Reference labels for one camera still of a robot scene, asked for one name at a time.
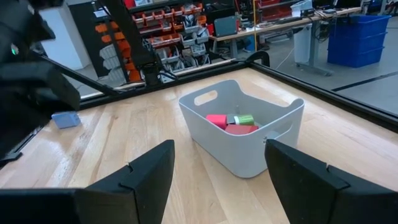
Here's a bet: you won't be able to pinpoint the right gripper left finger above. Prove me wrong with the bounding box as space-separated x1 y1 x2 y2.
0 139 175 224

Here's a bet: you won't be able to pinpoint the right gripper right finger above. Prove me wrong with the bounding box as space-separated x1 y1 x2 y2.
264 139 398 224

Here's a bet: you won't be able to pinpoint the red wall charger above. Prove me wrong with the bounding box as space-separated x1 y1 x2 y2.
224 124 260 136

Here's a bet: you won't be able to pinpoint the green wall charger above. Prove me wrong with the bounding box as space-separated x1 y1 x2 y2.
233 114 256 126

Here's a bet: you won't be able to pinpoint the pink wall charger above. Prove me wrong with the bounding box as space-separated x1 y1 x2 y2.
205 113 229 130

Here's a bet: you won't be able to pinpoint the white waste bin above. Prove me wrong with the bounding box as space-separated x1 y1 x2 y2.
292 23 313 65

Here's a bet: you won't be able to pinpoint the stacked blue storage bins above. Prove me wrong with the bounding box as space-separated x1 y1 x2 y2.
326 14 392 68

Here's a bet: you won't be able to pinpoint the parts rack with orange bins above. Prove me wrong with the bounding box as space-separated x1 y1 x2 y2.
93 0 212 83

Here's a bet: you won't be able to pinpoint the white cabinet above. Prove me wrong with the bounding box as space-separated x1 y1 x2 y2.
39 4 91 71

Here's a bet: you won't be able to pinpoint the wooden workbench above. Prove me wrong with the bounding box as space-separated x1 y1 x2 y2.
210 6 363 77

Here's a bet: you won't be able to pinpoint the grey equipment case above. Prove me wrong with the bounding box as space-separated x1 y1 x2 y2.
213 16 239 37

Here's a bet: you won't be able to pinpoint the pale grey handled bin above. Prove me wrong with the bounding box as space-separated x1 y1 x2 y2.
178 79 305 179

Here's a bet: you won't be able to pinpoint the pale blue wall charger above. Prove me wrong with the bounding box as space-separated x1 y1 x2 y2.
51 111 82 129

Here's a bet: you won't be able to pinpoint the black frame strut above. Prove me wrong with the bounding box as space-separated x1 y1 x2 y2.
30 51 127 96

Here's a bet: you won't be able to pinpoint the black curved corner bracket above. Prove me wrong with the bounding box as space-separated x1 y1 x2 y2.
245 50 271 68

